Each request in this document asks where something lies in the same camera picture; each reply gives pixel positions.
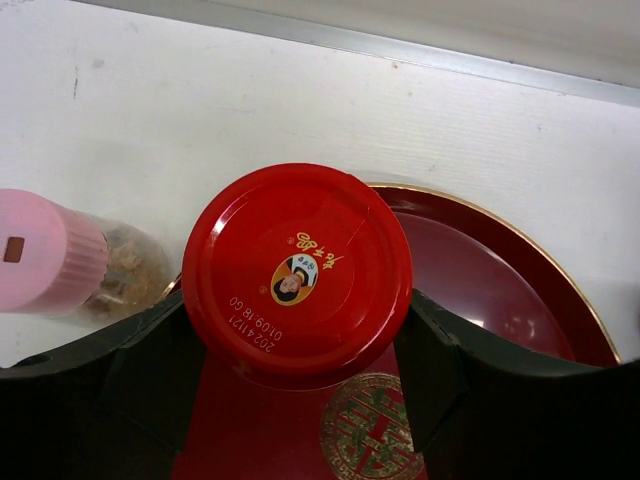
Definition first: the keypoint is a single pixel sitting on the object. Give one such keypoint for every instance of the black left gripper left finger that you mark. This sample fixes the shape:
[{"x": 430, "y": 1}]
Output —
[{"x": 115, "y": 404}]

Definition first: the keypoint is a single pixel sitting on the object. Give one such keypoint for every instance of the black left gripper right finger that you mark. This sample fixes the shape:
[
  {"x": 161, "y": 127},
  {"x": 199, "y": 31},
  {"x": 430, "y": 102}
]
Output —
[{"x": 482, "y": 407}]

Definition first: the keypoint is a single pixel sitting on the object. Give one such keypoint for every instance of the pink-cap spice jar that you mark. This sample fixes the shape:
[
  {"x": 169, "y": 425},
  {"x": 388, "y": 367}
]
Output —
[{"x": 59, "y": 262}]

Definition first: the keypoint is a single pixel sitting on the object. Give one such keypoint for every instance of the red-lid chili sauce jar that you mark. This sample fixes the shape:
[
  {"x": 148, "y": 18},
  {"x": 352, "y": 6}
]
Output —
[{"x": 298, "y": 276}]

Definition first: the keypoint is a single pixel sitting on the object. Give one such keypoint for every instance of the round red lacquer tray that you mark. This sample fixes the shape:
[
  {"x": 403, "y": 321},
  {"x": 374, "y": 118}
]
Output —
[{"x": 467, "y": 260}]

